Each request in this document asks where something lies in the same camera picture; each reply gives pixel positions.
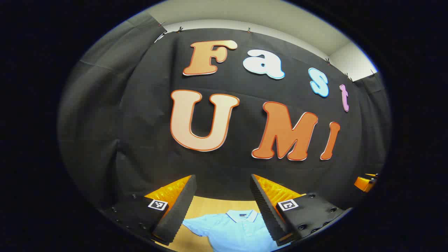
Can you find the light blue T-shirt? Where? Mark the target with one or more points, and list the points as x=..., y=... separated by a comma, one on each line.
x=231, y=234

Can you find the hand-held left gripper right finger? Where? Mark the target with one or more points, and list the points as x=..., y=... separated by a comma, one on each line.
x=267, y=206

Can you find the black backdrop cloth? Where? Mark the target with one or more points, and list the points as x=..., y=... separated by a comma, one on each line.
x=140, y=122

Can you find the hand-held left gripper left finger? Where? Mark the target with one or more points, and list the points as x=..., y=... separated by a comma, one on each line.
x=178, y=206

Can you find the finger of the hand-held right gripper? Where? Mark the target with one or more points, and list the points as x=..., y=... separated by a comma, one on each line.
x=364, y=183

